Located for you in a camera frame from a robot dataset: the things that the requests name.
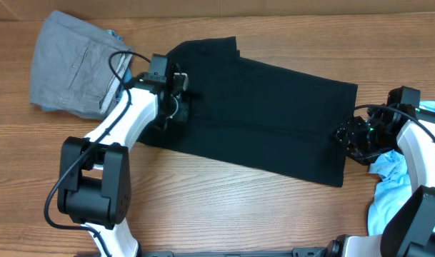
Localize black t-shirt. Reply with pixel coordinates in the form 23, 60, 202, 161
140, 37, 358, 187

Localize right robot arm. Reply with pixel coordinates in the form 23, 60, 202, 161
317, 104, 435, 256

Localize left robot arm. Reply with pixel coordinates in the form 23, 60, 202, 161
57, 72, 189, 256

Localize blue folded garment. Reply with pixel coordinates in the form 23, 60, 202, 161
41, 29, 133, 112

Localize light blue t-shirt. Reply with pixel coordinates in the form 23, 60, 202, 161
366, 101, 435, 236

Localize grey folded shorts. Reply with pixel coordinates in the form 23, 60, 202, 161
29, 9, 134, 121

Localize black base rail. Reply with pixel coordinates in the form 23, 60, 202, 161
141, 247, 326, 257

